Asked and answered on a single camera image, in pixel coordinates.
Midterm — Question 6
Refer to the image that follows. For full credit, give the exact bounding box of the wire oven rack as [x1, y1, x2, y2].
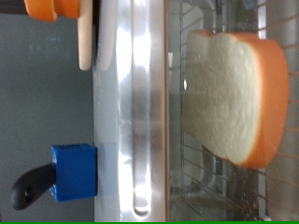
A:
[167, 0, 299, 222]

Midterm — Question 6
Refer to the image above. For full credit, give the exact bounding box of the blue spatula grip block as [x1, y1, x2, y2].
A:
[50, 142, 98, 203]

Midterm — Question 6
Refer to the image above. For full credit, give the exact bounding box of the silver toaster oven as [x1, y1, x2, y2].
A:
[93, 0, 299, 222]

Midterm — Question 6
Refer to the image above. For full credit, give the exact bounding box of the white bread slice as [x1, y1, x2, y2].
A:
[23, 0, 59, 23]
[52, 0, 80, 20]
[179, 29, 292, 171]

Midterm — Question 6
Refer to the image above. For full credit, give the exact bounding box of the black slotted spatula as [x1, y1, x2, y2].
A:
[10, 162, 59, 211]

